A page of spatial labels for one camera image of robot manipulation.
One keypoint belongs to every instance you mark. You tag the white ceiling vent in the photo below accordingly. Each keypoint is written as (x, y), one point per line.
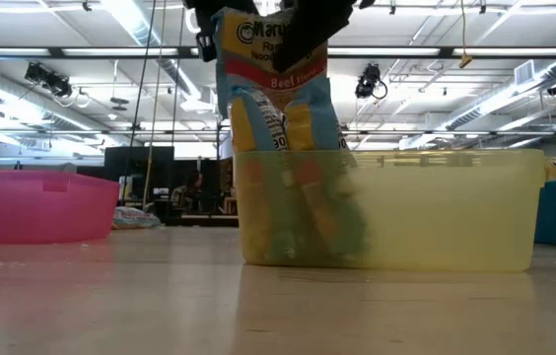
(524, 71)

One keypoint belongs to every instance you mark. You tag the yellow translucent plastic bin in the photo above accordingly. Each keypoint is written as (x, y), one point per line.
(455, 212)

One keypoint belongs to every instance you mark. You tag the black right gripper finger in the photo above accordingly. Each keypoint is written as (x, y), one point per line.
(317, 29)
(204, 20)

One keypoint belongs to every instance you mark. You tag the red plastic bin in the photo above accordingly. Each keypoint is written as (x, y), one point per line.
(36, 212)

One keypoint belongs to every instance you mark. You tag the silver ventilation duct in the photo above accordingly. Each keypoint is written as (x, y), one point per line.
(135, 24)

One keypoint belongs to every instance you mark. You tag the blue Maruchan noodle pack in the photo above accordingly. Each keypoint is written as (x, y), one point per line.
(243, 123)
(248, 64)
(325, 118)

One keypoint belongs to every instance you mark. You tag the red Maruchan noodle pack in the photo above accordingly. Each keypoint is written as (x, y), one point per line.
(135, 218)

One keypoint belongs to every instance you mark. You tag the small black ceiling hanger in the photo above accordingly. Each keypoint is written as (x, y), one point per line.
(480, 7)
(391, 7)
(86, 5)

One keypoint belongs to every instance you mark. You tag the person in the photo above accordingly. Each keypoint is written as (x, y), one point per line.
(189, 190)

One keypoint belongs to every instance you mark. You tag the black cabinet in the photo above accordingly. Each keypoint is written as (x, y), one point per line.
(130, 167)

